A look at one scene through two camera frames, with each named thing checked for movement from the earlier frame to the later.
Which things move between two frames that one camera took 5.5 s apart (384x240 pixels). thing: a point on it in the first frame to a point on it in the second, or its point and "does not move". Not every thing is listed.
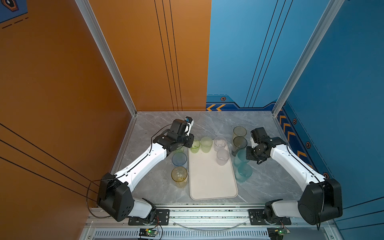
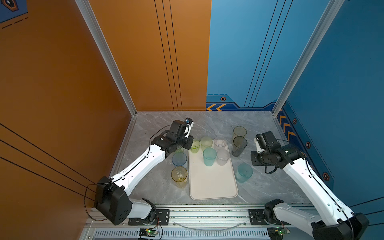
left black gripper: x=190 y=138 does not move
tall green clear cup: x=181 y=149 does not move
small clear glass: x=220 y=143 does not move
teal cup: x=240 y=157 to x=209 y=155
